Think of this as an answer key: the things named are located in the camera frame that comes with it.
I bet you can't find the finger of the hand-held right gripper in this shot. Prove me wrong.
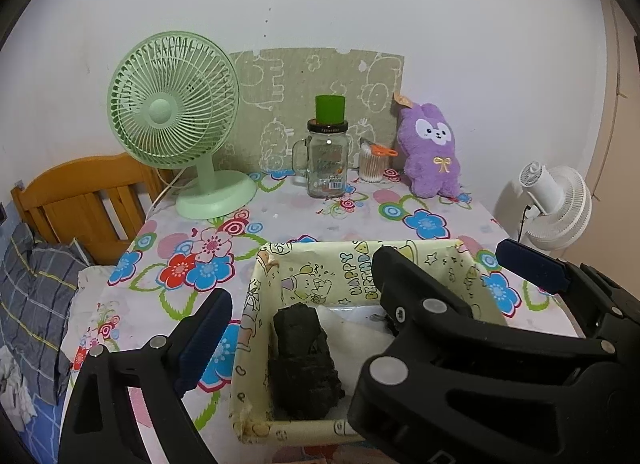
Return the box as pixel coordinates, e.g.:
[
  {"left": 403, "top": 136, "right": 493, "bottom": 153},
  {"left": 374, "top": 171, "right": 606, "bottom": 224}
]
[
  {"left": 348, "top": 245, "right": 613, "bottom": 440},
  {"left": 496, "top": 239, "right": 640, "bottom": 360}
]

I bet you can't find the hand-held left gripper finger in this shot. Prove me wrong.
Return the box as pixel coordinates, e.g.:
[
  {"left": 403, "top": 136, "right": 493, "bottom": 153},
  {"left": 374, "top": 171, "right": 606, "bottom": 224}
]
[{"left": 59, "top": 288, "right": 234, "bottom": 464}]

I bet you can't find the yellow cartoon fabric basket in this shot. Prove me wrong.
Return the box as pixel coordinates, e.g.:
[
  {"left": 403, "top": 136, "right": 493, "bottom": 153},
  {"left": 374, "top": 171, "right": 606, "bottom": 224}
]
[{"left": 228, "top": 239, "right": 508, "bottom": 445}]

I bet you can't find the black cloth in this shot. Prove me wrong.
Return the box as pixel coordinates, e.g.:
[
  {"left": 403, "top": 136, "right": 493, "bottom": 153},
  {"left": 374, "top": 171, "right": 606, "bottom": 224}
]
[{"left": 267, "top": 303, "right": 346, "bottom": 420}]

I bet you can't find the white floor fan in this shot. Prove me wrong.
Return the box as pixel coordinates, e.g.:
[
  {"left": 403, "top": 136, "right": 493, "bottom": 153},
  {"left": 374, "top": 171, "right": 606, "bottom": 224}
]
[{"left": 495, "top": 161, "right": 593, "bottom": 251}]

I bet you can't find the purple plush bunny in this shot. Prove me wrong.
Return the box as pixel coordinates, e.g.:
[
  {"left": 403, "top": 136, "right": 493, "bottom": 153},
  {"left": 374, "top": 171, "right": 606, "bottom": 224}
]
[{"left": 393, "top": 92, "right": 463, "bottom": 199}]

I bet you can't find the cotton swab jar orange lid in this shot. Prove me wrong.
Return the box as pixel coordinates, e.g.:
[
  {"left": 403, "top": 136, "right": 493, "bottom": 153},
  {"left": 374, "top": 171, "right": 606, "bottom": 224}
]
[{"left": 359, "top": 140, "right": 398, "bottom": 183}]

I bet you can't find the floral tablecloth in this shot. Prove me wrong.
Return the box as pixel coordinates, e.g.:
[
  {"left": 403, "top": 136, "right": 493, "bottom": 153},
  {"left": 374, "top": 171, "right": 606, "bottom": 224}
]
[{"left": 65, "top": 169, "right": 586, "bottom": 464}]

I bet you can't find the glass jar mug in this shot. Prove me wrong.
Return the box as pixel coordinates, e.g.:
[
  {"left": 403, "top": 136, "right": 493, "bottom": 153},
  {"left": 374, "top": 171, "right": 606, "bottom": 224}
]
[{"left": 291, "top": 120, "right": 349, "bottom": 199}]

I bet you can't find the beige wooden door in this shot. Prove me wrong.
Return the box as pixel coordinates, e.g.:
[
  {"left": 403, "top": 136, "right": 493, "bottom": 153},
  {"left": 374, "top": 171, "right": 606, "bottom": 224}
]
[{"left": 585, "top": 0, "right": 640, "bottom": 265}]

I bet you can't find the grey plaid pillow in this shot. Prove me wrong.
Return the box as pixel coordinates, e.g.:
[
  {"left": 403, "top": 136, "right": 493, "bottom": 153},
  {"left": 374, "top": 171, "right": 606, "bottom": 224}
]
[{"left": 0, "top": 221, "right": 91, "bottom": 405}]

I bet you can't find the blue checked bedsheet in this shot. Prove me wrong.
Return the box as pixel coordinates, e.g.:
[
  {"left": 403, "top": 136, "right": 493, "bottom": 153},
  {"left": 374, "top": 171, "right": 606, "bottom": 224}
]
[{"left": 20, "top": 394, "right": 68, "bottom": 464}]

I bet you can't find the crumpled white cloth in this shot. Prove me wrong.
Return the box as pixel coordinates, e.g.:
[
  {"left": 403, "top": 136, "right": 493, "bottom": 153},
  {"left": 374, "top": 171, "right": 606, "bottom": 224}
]
[{"left": 0, "top": 344, "right": 38, "bottom": 420}]

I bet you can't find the green plastic cup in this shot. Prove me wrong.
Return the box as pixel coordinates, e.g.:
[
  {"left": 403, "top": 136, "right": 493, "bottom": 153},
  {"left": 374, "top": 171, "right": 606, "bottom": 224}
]
[{"left": 315, "top": 94, "right": 346, "bottom": 125}]

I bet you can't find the wooden bed headboard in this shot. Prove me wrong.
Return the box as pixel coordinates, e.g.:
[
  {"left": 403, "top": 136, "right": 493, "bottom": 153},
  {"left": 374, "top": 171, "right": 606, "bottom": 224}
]
[{"left": 11, "top": 153, "right": 173, "bottom": 266}]

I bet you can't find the green desk fan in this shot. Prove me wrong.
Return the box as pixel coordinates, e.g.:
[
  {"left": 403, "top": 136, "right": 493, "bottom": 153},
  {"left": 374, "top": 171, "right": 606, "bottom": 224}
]
[{"left": 107, "top": 31, "right": 258, "bottom": 221}]

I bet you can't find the green cartoon print board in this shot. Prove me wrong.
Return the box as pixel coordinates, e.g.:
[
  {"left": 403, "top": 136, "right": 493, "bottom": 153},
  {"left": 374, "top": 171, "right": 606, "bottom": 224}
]
[{"left": 220, "top": 47, "right": 405, "bottom": 175}]

